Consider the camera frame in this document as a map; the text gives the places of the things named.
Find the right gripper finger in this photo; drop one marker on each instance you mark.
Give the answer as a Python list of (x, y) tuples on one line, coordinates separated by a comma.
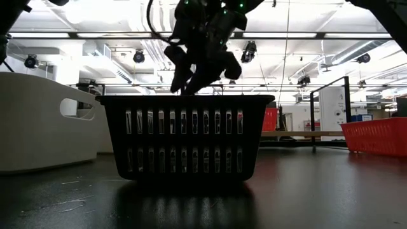
[(180, 79), (203, 78)]

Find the black slotted plastic basket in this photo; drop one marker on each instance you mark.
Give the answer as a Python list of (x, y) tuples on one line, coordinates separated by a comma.
[(184, 140)]

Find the red plastic basket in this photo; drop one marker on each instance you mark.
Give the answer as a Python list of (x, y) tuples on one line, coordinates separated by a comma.
[(270, 119), (375, 136)]

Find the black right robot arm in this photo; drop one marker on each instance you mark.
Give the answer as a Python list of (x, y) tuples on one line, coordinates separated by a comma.
[(391, 19)]

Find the wooden shelf board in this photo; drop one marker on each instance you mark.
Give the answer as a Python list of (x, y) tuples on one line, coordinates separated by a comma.
[(302, 134)]

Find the black ceiling spotlight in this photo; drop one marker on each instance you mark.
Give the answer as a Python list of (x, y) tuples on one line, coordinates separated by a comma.
[(139, 56), (31, 61), (363, 58), (303, 79), (249, 51)]

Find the black background equipment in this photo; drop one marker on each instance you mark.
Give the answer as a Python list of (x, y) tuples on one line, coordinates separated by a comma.
[(86, 86)]

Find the black overhead light beam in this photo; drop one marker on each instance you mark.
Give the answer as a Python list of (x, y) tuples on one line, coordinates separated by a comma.
[(72, 35)]

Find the white cabinet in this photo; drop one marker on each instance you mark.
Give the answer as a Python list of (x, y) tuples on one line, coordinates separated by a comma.
[(330, 108)]

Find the blue box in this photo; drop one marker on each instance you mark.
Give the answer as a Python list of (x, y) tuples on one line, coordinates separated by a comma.
[(362, 118)]

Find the dark monitor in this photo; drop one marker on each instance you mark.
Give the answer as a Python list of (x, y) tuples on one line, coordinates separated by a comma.
[(402, 106)]

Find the black aluminium table frame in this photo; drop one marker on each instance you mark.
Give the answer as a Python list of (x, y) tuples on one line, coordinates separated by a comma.
[(286, 143)]

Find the silver ventilation duct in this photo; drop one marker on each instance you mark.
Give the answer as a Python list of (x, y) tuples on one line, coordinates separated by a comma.
[(346, 54)]

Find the black metal shelf bracket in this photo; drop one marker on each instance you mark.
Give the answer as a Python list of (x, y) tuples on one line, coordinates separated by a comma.
[(347, 101)]

